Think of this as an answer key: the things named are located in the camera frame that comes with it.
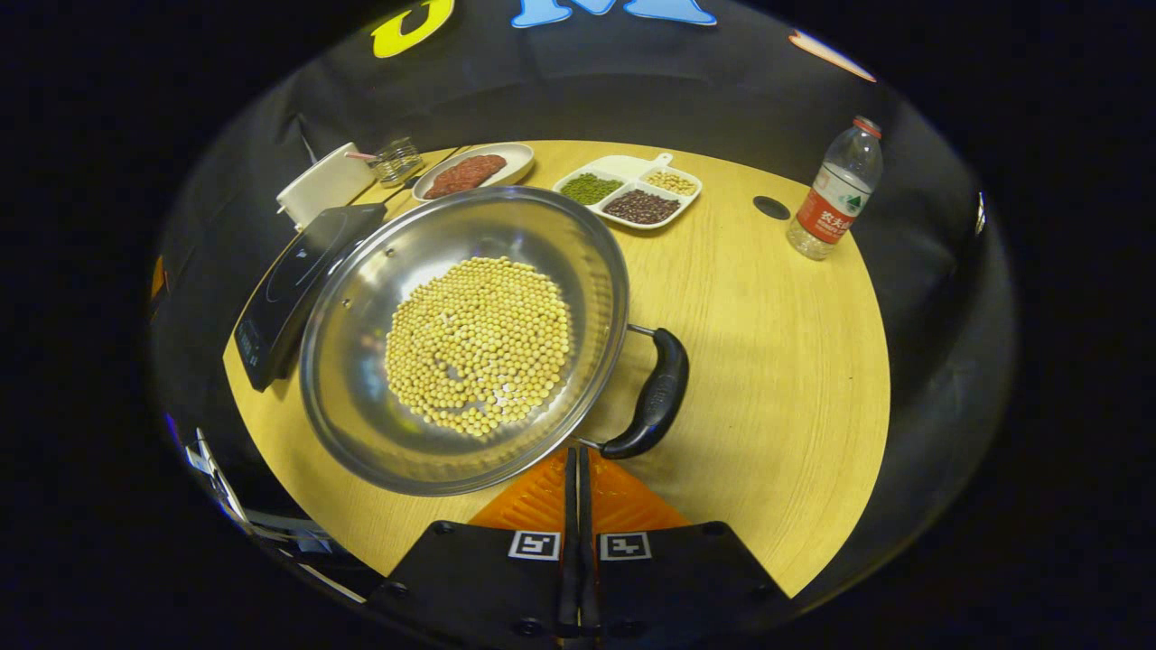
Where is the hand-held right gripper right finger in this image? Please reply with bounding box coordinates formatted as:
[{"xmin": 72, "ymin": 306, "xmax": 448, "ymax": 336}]
[{"xmin": 580, "ymin": 445, "xmax": 796, "ymax": 644}]

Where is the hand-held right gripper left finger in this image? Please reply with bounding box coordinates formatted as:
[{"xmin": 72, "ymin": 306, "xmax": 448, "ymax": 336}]
[{"xmin": 366, "ymin": 445, "xmax": 579, "ymax": 644}]

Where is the black induction cooktop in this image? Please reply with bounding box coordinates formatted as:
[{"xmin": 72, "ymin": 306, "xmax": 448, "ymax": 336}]
[{"xmin": 234, "ymin": 203, "xmax": 387, "ymax": 393}]

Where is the steel pot with black handle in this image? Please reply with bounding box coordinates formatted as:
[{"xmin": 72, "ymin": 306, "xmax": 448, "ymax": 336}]
[{"xmin": 298, "ymin": 185, "xmax": 690, "ymax": 497}]

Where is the pile of soybeans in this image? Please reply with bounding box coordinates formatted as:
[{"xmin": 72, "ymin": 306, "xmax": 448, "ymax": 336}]
[{"xmin": 385, "ymin": 256, "xmax": 574, "ymax": 439}]

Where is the white toaster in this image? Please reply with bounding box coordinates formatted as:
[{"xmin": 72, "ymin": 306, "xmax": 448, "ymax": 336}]
[{"xmin": 275, "ymin": 142, "xmax": 376, "ymax": 231}]

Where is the red raw meat slice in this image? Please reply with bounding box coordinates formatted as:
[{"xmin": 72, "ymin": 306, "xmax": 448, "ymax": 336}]
[
  {"xmin": 424, "ymin": 167, "xmax": 475, "ymax": 200},
  {"xmin": 456, "ymin": 154, "xmax": 508, "ymax": 186}
]

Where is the heap of dark red beans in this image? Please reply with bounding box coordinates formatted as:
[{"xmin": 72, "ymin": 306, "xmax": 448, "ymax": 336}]
[{"xmin": 602, "ymin": 189, "xmax": 681, "ymax": 226}]

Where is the white round plate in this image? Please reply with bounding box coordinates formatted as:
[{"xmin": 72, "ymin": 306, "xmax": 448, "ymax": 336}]
[{"xmin": 412, "ymin": 142, "xmax": 536, "ymax": 202}]

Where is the heap of green mung beans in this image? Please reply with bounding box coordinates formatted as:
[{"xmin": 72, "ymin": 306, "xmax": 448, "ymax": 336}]
[{"xmin": 560, "ymin": 172, "xmax": 624, "ymax": 206}]

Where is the white divided dish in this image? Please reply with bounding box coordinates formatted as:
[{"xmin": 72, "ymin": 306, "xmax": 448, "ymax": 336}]
[{"xmin": 552, "ymin": 152, "xmax": 704, "ymax": 231}]

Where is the clear water bottle red label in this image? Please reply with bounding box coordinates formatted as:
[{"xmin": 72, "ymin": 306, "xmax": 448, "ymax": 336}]
[{"xmin": 786, "ymin": 116, "xmax": 884, "ymax": 262}]

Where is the black backdrop cloth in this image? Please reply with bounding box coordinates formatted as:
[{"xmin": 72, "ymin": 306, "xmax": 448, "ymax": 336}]
[{"xmin": 149, "ymin": 0, "xmax": 1017, "ymax": 615}]

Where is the wire mesh basket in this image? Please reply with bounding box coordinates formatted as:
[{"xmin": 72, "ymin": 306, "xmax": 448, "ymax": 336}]
[{"xmin": 368, "ymin": 137, "xmax": 425, "ymax": 189}]

